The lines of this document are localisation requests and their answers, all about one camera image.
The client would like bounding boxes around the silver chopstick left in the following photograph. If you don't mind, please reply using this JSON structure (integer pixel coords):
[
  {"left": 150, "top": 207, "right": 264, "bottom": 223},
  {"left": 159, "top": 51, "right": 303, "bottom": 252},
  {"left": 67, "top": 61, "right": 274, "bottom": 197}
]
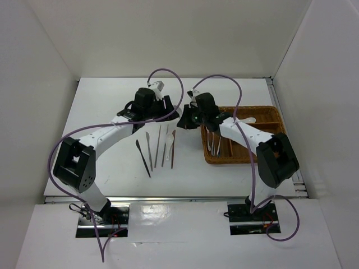
[{"left": 154, "top": 125, "right": 162, "bottom": 168}]

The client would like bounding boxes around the silver knife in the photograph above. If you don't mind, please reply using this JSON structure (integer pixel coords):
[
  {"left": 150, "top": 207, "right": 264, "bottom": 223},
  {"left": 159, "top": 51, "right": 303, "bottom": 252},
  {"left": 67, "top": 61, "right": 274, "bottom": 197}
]
[{"left": 145, "top": 132, "right": 153, "bottom": 171}]

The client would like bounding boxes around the aluminium table rail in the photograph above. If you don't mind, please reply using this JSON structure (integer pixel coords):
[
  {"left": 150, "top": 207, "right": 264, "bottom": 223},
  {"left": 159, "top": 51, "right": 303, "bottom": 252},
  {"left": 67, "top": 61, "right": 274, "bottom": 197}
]
[{"left": 44, "top": 195, "right": 253, "bottom": 203}]

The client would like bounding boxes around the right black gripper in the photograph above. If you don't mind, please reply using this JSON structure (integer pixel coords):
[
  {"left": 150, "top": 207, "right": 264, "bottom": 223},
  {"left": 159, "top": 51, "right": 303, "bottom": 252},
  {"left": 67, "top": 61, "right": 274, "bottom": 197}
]
[{"left": 178, "top": 104, "right": 208, "bottom": 129}]

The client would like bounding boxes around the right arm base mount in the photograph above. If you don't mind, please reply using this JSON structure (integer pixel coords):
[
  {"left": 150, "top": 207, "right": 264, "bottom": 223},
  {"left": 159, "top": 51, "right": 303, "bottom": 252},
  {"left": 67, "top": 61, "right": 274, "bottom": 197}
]
[{"left": 223, "top": 203, "right": 281, "bottom": 235}]

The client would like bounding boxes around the silver chopstick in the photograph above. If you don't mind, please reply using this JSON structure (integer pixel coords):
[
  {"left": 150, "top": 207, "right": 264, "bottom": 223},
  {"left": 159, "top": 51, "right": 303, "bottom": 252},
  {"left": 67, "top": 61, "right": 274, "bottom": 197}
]
[
  {"left": 154, "top": 125, "right": 162, "bottom": 168},
  {"left": 161, "top": 125, "right": 169, "bottom": 167}
]

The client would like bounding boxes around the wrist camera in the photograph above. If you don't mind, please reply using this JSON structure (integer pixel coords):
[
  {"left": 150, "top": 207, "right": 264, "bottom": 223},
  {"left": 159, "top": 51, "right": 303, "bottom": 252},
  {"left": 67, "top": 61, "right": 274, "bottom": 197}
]
[
  {"left": 147, "top": 81, "right": 164, "bottom": 92},
  {"left": 187, "top": 89, "right": 201, "bottom": 102}
]

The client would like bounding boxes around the silver chopstick right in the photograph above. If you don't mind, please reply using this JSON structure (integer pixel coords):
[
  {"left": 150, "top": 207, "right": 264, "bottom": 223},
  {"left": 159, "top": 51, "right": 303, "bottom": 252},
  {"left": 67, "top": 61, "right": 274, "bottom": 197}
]
[{"left": 161, "top": 125, "right": 169, "bottom": 167}]

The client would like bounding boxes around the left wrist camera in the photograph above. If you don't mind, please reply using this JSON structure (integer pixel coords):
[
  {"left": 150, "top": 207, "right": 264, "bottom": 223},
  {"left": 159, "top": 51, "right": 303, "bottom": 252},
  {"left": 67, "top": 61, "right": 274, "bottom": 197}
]
[{"left": 147, "top": 81, "right": 164, "bottom": 92}]

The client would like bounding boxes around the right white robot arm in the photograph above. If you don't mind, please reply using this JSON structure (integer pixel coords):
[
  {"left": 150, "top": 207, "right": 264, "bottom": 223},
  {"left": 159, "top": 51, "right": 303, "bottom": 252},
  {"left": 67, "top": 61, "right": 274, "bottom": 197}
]
[{"left": 177, "top": 90, "right": 300, "bottom": 220}]

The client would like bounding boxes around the purple cable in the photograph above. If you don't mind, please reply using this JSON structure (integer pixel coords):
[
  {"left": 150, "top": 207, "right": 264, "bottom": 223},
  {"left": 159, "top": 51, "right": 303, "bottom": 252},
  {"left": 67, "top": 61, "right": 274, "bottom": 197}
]
[
  {"left": 48, "top": 68, "right": 185, "bottom": 263},
  {"left": 192, "top": 74, "right": 301, "bottom": 242}
]

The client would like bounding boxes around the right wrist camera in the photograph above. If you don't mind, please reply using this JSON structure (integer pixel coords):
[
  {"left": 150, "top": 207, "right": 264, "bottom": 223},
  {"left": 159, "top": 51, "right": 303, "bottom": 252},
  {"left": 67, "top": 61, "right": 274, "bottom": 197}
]
[{"left": 187, "top": 89, "right": 201, "bottom": 102}]

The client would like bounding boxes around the small silver fork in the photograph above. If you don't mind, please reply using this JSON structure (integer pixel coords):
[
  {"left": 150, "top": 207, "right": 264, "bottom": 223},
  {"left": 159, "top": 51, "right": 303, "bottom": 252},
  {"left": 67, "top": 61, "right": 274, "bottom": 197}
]
[{"left": 206, "top": 128, "right": 211, "bottom": 152}]

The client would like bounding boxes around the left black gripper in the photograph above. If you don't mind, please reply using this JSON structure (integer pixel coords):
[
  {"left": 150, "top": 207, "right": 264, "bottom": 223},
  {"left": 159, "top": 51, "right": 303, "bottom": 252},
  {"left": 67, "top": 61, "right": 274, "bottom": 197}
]
[{"left": 143, "top": 95, "right": 180, "bottom": 122}]

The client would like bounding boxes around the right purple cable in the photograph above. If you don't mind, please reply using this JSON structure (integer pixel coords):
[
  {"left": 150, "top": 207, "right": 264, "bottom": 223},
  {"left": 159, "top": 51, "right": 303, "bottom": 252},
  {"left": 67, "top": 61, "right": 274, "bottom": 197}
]
[{"left": 192, "top": 74, "right": 301, "bottom": 242}]

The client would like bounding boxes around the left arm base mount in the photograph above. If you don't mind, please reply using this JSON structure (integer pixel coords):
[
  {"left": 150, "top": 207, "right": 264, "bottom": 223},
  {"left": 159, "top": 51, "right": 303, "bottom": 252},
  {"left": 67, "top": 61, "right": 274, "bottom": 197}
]
[{"left": 69, "top": 203, "right": 130, "bottom": 238}]

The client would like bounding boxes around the wicker divided tray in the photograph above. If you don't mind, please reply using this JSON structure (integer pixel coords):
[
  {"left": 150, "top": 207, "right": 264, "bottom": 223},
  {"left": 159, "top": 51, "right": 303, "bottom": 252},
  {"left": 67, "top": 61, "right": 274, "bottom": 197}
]
[{"left": 200, "top": 105, "right": 292, "bottom": 165}]

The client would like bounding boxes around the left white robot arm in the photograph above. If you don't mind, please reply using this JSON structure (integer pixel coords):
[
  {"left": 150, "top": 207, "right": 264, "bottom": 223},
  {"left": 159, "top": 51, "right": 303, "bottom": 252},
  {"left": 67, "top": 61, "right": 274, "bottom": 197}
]
[{"left": 53, "top": 87, "right": 182, "bottom": 224}]

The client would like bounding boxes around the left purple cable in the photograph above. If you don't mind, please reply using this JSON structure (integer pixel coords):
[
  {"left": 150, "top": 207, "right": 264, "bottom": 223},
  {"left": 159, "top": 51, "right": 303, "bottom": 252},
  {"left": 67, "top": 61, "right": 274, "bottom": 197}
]
[{"left": 48, "top": 68, "right": 185, "bottom": 263}]

